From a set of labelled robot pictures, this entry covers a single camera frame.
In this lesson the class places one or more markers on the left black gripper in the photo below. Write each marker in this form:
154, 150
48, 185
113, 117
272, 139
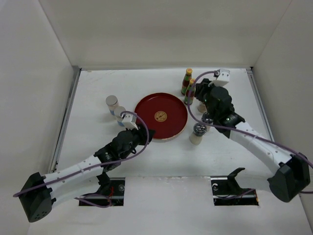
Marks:
143, 133

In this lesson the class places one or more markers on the back brown spice jar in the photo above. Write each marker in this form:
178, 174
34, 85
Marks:
202, 108

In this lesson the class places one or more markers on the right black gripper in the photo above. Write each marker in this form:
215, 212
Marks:
201, 87

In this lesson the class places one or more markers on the round red tray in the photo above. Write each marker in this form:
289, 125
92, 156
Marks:
164, 113

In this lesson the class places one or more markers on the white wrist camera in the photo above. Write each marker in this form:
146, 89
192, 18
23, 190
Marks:
129, 121
223, 78

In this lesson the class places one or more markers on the right aluminium frame rail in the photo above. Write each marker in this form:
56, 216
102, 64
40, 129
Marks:
259, 103

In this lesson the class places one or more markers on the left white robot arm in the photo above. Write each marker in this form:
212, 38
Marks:
41, 193

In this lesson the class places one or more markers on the silver-lid salt jar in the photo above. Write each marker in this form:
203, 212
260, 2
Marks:
118, 116
112, 103

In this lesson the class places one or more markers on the left aluminium frame rail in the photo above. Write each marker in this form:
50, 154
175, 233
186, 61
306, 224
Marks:
60, 140

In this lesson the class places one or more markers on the aluminium frame rail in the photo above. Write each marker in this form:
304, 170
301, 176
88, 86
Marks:
259, 103
60, 140

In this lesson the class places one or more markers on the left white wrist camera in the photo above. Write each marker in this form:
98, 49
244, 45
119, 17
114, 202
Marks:
129, 121

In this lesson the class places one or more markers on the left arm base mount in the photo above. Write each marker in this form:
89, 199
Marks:
110, 195

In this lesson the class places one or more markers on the near silver-lid salt jar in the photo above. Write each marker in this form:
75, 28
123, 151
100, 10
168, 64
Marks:
118, 116

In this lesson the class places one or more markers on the clear grinder jar black top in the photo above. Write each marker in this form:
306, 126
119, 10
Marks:
206, 119

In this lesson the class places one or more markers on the far silver-lid salt jar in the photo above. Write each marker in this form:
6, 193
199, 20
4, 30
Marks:
112, 103

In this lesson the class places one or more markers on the front grinder jar chrome top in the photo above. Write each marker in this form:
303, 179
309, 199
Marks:
199, 130

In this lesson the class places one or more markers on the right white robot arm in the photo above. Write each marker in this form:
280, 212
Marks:
289, 169

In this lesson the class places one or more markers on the green-label sauce bottle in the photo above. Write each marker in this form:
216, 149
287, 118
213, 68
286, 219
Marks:
186, 80
189, 94

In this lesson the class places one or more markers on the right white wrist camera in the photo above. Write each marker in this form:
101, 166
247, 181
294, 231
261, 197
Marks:
223, 78

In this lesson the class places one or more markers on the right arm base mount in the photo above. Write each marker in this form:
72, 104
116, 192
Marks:
227, 192

